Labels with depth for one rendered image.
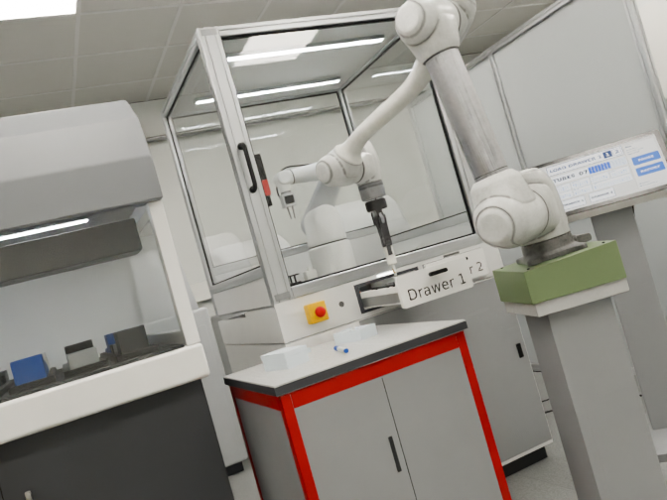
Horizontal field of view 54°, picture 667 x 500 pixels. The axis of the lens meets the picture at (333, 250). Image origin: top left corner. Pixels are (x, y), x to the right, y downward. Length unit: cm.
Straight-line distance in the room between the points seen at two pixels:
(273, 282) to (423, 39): 101
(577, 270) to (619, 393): 39
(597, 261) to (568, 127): 196
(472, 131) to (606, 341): 73
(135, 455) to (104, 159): 89
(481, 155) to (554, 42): 209
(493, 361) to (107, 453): 153
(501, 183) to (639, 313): 120
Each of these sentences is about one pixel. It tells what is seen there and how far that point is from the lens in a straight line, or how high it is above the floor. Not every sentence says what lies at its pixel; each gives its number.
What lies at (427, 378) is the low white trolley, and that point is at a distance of 194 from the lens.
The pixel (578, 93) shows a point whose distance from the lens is 382.
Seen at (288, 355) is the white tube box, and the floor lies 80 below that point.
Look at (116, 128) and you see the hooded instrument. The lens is 216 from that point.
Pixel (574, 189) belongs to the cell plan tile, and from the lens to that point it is 281.
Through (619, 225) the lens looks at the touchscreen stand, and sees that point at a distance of 285.
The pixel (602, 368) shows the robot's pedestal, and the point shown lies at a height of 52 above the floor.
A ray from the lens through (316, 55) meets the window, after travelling 269.
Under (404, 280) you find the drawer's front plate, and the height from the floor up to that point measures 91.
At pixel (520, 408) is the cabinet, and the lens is 288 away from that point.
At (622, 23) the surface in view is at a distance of 361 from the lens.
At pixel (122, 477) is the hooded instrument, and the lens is 212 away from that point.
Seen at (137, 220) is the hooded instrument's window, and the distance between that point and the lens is 206.
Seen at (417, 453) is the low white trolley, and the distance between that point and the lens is 195.
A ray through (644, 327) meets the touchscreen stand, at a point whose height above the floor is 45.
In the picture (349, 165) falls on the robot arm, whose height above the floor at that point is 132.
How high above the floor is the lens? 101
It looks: 2 degrees up
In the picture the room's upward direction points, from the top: 16 degrees counter-clockwise
